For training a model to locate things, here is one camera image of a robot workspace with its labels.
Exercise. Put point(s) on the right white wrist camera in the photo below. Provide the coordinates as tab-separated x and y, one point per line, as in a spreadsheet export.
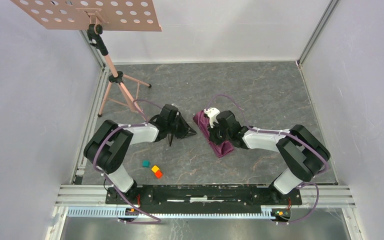
211	113

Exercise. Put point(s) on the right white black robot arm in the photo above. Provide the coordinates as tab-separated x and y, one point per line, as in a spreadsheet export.
304	155

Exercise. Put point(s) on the teal cube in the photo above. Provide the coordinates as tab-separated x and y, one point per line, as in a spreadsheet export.
146	164

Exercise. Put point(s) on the aluminium frame rail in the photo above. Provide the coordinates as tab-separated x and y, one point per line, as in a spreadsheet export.
96	212

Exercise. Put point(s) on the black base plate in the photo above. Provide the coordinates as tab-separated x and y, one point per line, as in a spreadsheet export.
210	199

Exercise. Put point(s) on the yellow cube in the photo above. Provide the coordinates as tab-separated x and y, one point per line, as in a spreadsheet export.
155	169

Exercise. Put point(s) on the orange cube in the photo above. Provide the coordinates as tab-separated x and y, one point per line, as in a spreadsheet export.
158	174

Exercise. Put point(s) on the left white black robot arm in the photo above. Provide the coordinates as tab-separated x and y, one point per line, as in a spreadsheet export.
107	148

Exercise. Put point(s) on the pink music stand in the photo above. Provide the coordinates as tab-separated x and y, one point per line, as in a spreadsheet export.
96	17

